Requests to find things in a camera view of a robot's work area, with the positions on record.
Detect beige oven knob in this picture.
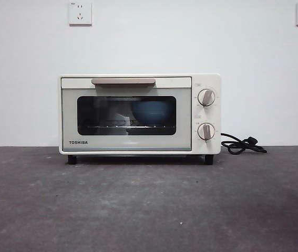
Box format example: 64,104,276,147
198,88,217,107
197,122,215,140

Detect cream toaster oven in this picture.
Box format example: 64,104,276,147
58,73,221,165

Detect glass oven door with handle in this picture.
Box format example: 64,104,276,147
60,76,192,152

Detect blue bowl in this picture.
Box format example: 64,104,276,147
130,101,171,124

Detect metal oven wire rack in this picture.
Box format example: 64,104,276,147
85,124,176,130

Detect black oven power cable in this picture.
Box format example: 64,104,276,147
220,132,268,154

